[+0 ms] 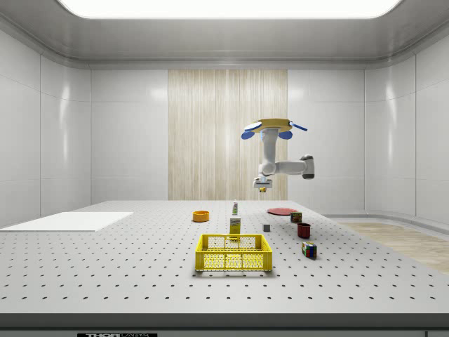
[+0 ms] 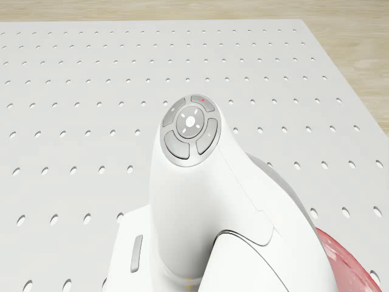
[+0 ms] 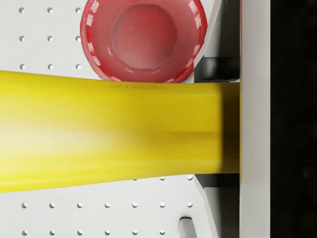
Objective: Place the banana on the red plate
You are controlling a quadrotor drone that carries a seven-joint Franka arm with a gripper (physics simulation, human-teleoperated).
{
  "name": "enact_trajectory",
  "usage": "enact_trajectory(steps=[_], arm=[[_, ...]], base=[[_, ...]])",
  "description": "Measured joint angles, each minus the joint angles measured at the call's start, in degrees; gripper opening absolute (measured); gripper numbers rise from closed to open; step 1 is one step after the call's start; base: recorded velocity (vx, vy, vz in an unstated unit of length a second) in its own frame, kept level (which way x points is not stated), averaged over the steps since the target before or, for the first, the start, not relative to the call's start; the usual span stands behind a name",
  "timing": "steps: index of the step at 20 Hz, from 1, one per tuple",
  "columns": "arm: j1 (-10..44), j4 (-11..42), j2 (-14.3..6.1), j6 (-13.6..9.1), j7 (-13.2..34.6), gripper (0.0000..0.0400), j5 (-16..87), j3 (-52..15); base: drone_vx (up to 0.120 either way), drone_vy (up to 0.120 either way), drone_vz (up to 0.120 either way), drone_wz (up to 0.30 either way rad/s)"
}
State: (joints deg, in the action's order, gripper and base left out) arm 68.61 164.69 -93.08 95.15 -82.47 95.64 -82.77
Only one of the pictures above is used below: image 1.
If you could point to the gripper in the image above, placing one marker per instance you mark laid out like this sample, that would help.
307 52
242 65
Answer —
263 183

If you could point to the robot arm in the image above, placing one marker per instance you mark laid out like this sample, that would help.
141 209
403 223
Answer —
286 166

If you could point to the red plate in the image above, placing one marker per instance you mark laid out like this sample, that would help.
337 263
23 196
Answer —
279 211

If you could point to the small white bottle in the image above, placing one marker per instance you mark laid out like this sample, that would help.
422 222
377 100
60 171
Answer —
235 208

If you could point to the grey cube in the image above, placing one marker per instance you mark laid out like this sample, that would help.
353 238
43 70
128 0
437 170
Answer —
267 228

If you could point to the flat-sided can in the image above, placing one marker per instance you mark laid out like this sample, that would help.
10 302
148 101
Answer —
296 217

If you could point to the yellow white box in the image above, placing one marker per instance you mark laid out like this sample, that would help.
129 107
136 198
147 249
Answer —
235 224

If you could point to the red mug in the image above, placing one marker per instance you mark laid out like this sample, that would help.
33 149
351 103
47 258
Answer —
303 231

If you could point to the yellow bowl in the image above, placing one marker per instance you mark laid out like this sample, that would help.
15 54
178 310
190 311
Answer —
201 216

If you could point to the puzzle cube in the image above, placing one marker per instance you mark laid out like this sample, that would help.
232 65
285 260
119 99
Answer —
309 250

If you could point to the yellow basket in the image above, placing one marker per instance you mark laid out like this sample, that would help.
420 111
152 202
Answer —
233 261

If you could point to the white board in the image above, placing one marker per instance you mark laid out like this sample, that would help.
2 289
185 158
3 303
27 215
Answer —
66 221

